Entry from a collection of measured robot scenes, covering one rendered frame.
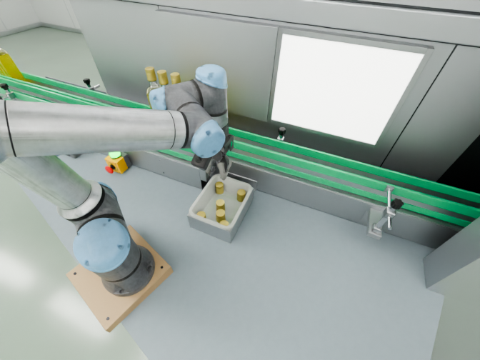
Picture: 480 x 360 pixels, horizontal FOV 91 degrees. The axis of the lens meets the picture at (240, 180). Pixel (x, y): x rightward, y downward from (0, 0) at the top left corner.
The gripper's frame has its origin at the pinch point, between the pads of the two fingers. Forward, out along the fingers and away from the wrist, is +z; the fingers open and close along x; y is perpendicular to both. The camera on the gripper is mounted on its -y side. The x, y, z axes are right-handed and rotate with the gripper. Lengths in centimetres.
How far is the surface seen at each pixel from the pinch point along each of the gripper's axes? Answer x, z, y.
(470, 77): -61, -32, 40
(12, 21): 617, 76, 251
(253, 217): -14.6, 19.2, 2.9
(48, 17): 586, 75, 305
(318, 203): -35.8, 14.5, 17.4
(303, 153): -24.2, -0.1, 26.1
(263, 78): -2.3, -21.2, 33.8
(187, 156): 17.1, 3.3, 7.3
